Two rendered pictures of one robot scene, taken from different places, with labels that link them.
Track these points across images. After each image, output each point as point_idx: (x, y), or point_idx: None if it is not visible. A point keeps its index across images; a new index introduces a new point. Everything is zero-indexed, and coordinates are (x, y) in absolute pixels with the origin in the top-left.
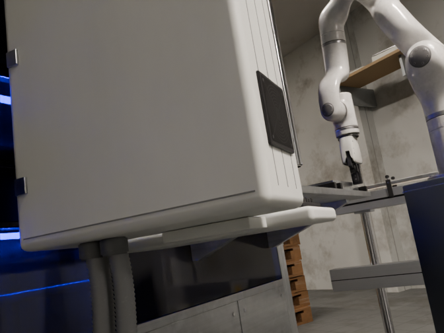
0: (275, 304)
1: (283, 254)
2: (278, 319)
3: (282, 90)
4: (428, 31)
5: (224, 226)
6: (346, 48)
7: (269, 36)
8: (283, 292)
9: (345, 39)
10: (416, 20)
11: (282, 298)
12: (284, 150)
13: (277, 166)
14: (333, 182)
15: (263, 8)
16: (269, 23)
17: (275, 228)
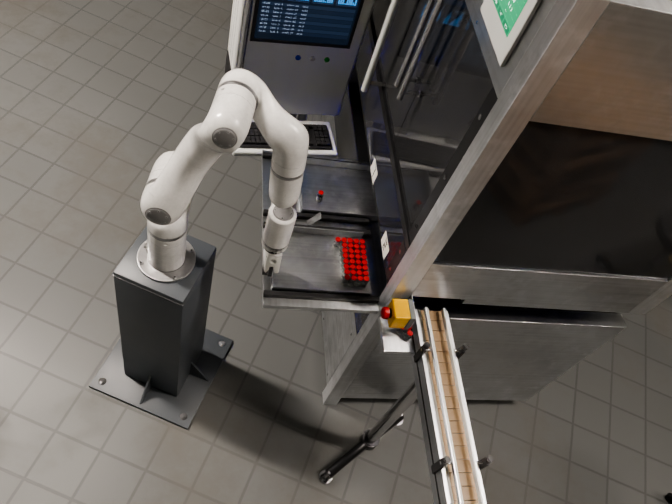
0: (348, 322)
1: (364, 334)
2: (345, 330)
3: (229, 68)
4: (164, 167)
5: None
6: (270, 172)
7: (233, 47)
8: (352, 337)
9: (271, 162)
10: (174, 151)
11: (350, 336)
12: None
13: None
14: (264, 209)
15: (234, 35)
16: (234, 42)
17: None
